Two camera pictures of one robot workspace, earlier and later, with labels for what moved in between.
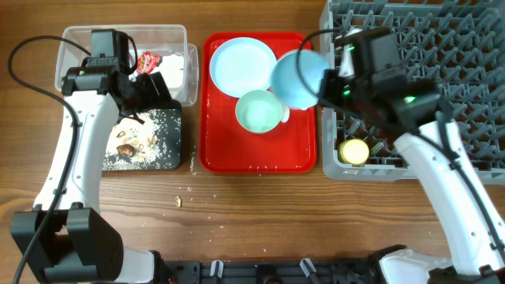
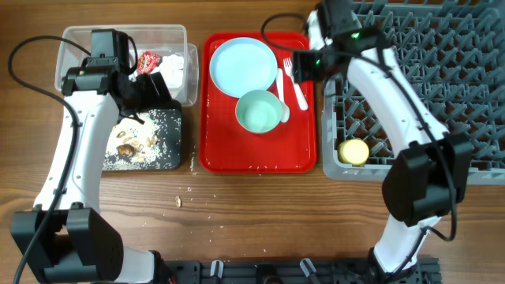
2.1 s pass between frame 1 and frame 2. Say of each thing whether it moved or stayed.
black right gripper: moved
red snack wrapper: stayed
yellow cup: stayed
